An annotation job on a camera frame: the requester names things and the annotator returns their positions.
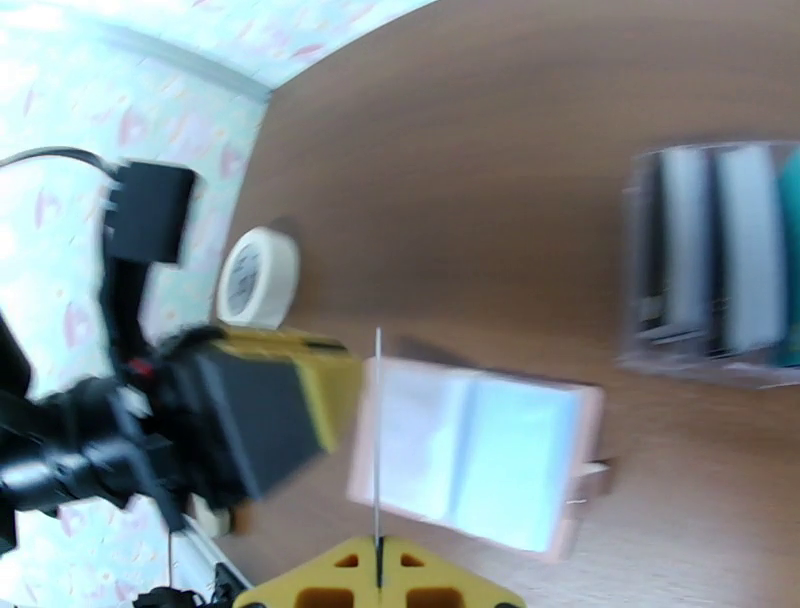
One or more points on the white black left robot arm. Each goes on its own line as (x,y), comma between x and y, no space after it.
(56,450)

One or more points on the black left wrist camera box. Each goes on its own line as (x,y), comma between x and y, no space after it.
(150,212)

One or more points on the teal card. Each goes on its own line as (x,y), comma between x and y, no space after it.
(792,262)

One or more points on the black card with chip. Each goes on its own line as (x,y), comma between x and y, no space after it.
(647,250)

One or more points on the white masking tape roll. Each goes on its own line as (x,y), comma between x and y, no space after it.
(256,281)

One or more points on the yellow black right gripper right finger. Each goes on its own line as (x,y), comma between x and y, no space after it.
(437,581)

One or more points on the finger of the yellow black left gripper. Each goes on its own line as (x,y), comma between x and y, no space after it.
(281,342)
(337,400)

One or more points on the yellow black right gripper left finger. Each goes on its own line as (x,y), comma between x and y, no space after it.
(325,581)

